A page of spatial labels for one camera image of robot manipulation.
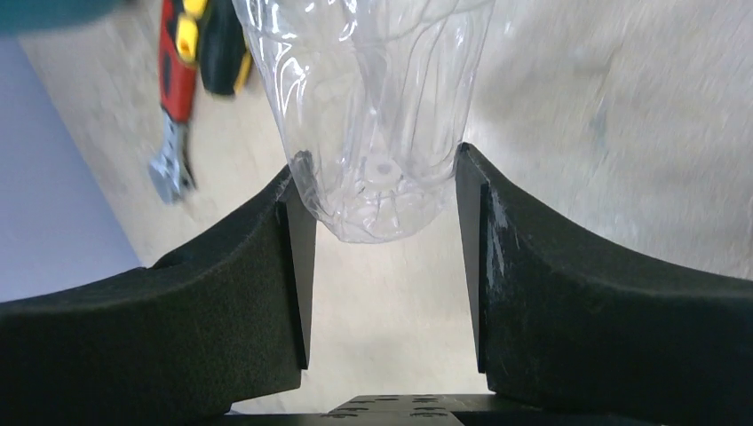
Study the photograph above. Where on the clear bottle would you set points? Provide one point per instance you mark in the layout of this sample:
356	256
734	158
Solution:
371	100

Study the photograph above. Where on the teal plastic bin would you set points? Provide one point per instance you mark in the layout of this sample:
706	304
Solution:
22	16

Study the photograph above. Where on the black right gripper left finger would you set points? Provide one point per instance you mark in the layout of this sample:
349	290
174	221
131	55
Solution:
222	318

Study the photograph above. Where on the red-handled adjustable wrench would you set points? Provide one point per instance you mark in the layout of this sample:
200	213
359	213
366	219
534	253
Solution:
176	60

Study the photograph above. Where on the yellow black handled screwdriver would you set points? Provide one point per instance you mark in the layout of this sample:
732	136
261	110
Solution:
223	55

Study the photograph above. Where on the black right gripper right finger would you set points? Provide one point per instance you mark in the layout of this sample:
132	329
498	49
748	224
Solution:
565	319

